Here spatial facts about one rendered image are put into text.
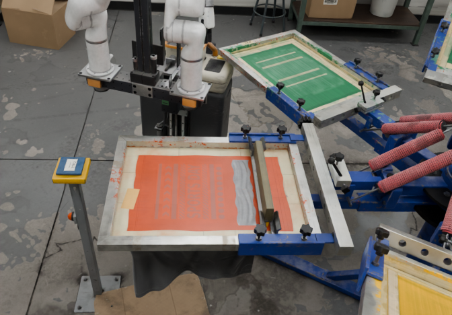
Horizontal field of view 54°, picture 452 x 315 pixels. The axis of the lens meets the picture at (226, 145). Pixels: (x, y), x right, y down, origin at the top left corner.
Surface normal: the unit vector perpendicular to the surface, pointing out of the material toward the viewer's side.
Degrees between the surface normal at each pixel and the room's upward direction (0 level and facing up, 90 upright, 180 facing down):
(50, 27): 90
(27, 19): 90
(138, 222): 0
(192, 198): 0
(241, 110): 0
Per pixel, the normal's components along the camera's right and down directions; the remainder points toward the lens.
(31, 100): 0.07, -0.76
